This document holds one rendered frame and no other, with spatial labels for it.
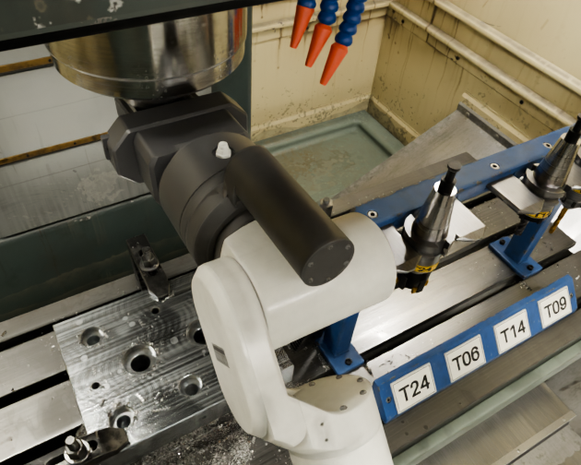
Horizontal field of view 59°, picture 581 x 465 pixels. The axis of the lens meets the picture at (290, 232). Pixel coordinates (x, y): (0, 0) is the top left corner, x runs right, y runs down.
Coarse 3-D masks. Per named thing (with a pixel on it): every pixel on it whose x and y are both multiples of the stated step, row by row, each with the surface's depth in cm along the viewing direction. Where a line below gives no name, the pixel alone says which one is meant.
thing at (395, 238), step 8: (392, 224) 66; (384, 232) 65; (392, 232) 65; (400, 232) 65; (392, 240) 64; (400, 240) 64; (392, 248) 63; (400, 248) 63; (408, 248) 63; (400, 256) 62; (408, 256) 62; (416, 256) 62; (400, 264) 61; (408, 264) 61; (416, 264) 62; (400, 272) 61; (408, 272) 61
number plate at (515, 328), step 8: (520, 312) 90; (504, 320) 88; (512, 320) 89; (520, 320) 90; (496, 328) 88; (504, 328) 88; (512, 328) 89; (520, 328) 90; (528, 328) 91; (496, 336) 88; (504, 336) 89; (512, 336) 89; (520, 336) 90; (528, 336) 91; (496, 344) 88; (504, 344) 89; (512, 344) 89
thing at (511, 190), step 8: (504, 176) 74; (512, 176) 74; (488, 184) 72; (496, 184) 72; (504, 184) 73; (512, 184) 73; (520, 184) 73; (496, 192) 72; (504, 192) 71; (512, 192) 71; (520, 192) 72; (528, 192) 72; (504, 200) 71; (512, 200) 70; (520, 200) 70; (528, 200) 71; (536, 200) 71; (512, 208) 70; (520, 208) 69; (528, 208) 70; (536, 208) 70
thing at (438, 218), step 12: (432, 192) 60; (432, 204) 60; (444, 204) 59; (420, 216) 62; (432, 216) 61; (444, 216) 60; (420, 228) 63; (432, 228) 62; (444, 228) 62; (432, 240) 63
